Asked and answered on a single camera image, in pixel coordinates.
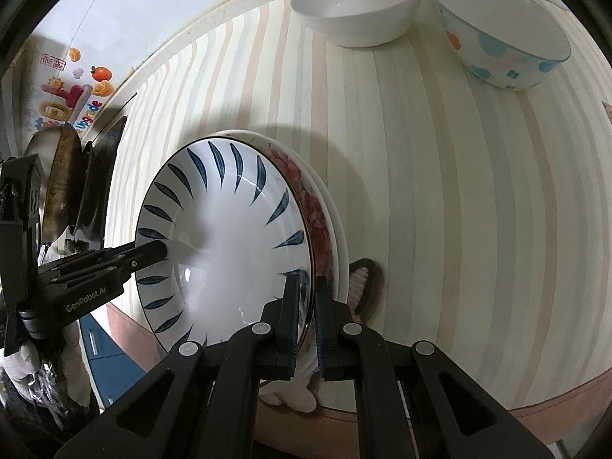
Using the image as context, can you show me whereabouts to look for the bowl with coloured hearts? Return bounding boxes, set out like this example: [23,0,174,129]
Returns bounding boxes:
[435,0,571,91]

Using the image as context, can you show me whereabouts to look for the brown label patch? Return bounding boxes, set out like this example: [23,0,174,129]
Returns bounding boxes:
[602,102,612,123]

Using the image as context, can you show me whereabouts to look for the small white bowl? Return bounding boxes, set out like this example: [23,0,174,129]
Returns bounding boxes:
[290,0,420,48]

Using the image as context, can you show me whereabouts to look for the striped table mat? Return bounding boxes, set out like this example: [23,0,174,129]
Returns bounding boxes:
[105,0,611,408]

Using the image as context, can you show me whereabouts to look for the blue cabinet door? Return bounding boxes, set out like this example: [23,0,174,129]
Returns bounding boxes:
[80,314,145,409]

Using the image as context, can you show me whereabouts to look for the oval plate pink flowers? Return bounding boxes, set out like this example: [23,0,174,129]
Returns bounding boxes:
[215,130,350,301]

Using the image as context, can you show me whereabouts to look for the white plate blue leaves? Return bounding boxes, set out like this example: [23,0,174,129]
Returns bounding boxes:
[135,137,314,350]

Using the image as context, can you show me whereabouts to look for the colourful fruit sticker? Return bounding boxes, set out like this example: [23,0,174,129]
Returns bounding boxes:
[25,47,115,137]

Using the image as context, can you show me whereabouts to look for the metal wok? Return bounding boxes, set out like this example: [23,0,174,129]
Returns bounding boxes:
[25,123,83,244]

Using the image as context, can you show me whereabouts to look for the black stove top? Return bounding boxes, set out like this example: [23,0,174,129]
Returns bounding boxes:
[67,94,136,252]

